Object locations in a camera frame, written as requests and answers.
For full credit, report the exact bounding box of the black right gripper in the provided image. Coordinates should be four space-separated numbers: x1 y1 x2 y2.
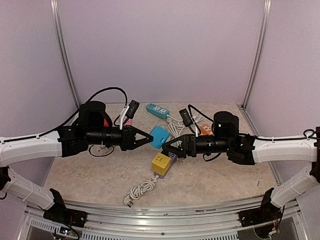
162 133 232 158

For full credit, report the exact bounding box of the pink plug adapter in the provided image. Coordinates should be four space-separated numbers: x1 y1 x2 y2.
125 119 132 126

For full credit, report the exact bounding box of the light blue small adapter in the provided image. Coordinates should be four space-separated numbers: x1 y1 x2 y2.
149 125 170 149

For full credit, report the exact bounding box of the yellow black plug adapter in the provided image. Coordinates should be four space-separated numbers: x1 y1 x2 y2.
151 153 171 176

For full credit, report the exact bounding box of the red cube socket adapter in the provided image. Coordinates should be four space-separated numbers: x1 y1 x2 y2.
103 119 113 127

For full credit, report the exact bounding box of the orange power strip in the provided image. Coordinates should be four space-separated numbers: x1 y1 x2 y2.
200 124 214 136

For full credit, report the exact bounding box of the purple power strip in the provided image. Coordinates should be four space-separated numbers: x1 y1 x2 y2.
151 152 178 179

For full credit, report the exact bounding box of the white usb charger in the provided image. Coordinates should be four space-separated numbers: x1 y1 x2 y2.
98 146 110 152

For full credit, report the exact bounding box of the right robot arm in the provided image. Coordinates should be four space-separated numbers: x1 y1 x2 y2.
162 111 320 227

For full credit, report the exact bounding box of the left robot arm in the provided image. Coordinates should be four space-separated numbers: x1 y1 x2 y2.
0 97 153 227

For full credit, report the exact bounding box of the white cable of blue strip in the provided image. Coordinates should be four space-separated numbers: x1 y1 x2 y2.
166 111 205 141

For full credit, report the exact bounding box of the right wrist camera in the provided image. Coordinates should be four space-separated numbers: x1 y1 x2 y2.
179 108 193 127

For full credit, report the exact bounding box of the white cable of purple strip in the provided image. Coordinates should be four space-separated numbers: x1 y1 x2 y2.
123 174 161 208

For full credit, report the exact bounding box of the aluminium front frame rail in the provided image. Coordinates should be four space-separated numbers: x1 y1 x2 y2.
23 197 301 240

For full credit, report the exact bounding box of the right aluminium corner post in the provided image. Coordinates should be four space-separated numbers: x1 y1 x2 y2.
241 0 272 111

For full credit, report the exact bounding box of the aluminium corner post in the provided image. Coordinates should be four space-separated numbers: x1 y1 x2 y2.
50 0 81 108
241 0 272 111

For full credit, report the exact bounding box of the left aluminium corner post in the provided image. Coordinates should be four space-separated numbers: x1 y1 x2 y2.
50 0 81 108

